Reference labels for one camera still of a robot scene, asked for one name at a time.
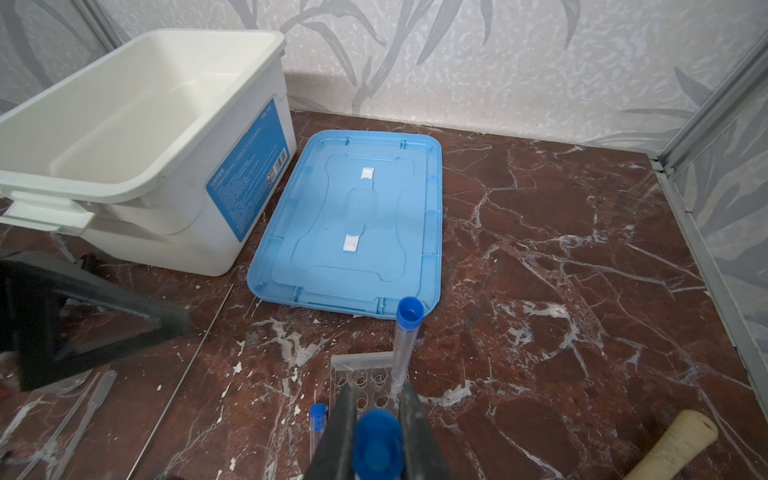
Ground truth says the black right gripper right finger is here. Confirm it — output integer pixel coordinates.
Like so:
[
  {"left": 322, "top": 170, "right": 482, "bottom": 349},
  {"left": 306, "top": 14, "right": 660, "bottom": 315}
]
[{"left": 398, "top": 383, "right": 452, "bottom": 480}]

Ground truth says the clear test tube rack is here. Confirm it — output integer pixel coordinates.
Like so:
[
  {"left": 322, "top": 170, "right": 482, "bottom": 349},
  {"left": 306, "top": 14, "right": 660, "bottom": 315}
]
[{"left": 329, "top": 351, "right": 399, "bottom": 417}]

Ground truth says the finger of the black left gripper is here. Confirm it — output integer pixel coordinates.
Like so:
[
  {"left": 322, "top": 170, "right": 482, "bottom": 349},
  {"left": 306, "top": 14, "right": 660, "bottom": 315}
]
[{"left": 1, "top": 250, "right": 191, "bottom": 392}]

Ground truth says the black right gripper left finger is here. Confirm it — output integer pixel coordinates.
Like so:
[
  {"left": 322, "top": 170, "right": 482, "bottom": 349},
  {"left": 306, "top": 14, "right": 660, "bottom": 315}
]
[{"left": 303, "top": 384, "right": 358, "bottom": 480}]

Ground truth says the clear plastic dropper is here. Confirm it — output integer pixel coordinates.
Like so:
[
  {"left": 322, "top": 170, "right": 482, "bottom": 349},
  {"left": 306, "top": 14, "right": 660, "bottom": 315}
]
[{"left": 14, "top": 369, "right": 119, "bottom": 480}]

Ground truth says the blue-capped test tube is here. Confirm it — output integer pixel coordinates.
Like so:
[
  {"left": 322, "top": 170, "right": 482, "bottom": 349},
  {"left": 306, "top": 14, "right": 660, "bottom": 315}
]
[
  {"left": 351, "top": 409, "right": 405, "bottom": 480},
  {"left": 309, "top": 403, "right": 328, "bottom": 458},
  {"left": 390, "top": 297, "right": 425, "bottom": 400}
]

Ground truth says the thin metal rod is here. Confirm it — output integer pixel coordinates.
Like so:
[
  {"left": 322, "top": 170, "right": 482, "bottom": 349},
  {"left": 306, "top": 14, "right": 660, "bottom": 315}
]
[{"left": 125, "top": 283, "right": 235, "bottom": 480}]

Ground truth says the white plastic storage bin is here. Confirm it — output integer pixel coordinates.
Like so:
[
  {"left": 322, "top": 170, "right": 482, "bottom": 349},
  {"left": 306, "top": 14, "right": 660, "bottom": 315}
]
[{"left": 1, "top": 29, "right": 297, "bottom": 277}]

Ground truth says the wooden pestle handle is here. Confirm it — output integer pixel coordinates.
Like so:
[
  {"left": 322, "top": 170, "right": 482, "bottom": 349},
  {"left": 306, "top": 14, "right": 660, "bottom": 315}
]
[{"left": 624, "top": 409, "right": 719, "bottom": 480}]

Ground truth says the blue plastic bin lid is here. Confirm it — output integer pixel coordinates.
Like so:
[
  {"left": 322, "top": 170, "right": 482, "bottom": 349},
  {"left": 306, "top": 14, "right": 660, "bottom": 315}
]
[{"left": 247, "top": 130, "right": 443, "bottom": 320}]

